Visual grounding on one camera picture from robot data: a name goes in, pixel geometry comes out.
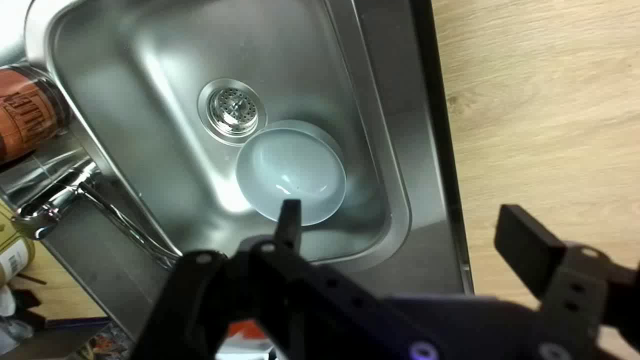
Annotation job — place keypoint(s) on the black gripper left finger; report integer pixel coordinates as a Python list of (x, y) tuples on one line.
[(289, 222)]

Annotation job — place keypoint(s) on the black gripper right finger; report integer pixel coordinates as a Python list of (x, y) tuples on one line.
[(531, 247)]

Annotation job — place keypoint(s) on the brown mug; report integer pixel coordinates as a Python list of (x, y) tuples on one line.
[(26, 113)]

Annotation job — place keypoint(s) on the stainless steel sink basin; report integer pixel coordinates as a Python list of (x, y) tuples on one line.
[(292, 61)]

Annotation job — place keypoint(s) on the chrome sink faucet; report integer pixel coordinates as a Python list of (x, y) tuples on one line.
[(73, 190)]

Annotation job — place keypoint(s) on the pale blue bowl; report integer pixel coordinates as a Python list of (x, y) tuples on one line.
[(290, 173)]

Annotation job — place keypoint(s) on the round metal drain strainer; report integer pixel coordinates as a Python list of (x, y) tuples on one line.
[(230, 110)]

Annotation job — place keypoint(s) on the stainless steel counter unit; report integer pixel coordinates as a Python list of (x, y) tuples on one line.
[(420, 147)]

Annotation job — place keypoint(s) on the yellow labelled bottle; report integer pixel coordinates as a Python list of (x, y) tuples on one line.
[(12, 251)]

